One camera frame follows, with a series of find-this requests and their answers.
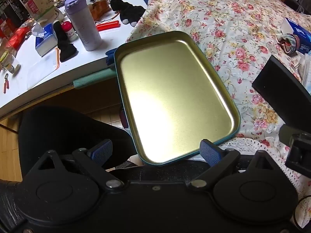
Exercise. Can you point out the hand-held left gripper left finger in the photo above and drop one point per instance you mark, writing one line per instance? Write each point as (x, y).
(102, 148)

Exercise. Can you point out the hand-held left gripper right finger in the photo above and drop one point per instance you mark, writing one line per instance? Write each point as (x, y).
(210, 153)

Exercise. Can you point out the green metal tray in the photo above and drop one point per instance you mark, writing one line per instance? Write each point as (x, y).
(170, 89)

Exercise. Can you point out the multicolour towel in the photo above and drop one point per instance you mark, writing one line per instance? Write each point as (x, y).
(288, 44)

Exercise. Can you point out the black chair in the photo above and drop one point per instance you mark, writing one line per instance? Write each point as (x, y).
(68, 131)

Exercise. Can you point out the white lace cloth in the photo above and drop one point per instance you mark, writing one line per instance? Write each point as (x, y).
(247, 145)

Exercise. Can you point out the black glasses case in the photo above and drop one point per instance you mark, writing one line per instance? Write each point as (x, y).
(279, 94)

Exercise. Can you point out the green foam edge guard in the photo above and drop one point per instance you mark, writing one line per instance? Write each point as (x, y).
(94, 77)

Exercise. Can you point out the blue cloth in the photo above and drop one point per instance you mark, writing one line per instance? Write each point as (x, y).
(110, 57)

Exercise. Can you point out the black sock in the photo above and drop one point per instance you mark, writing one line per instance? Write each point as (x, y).
(64, 46)

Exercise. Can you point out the blue tissue pack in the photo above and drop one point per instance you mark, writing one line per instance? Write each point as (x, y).
(300, 32)

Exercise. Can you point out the blue tissue box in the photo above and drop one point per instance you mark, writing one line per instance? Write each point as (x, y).
(46, 43)

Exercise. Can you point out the red-capped small bottle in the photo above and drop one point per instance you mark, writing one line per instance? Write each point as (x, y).
(70, 32)

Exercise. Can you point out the red pen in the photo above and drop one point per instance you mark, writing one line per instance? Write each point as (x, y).
(108, 25)

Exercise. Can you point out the purple thermos bottle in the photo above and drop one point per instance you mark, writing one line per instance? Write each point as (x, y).
(82, 24)

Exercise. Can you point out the glass jar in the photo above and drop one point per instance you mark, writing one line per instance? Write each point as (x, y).
(8, 62)

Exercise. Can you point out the floral bedspread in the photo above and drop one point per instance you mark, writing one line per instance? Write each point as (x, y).
(218, 17)

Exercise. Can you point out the red package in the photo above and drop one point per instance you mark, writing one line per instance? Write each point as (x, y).
(17, 37)

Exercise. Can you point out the cardboard box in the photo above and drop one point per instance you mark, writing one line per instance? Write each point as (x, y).
(40, 2)

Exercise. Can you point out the cluttered shelf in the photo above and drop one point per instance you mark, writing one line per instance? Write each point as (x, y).
(12, 2)

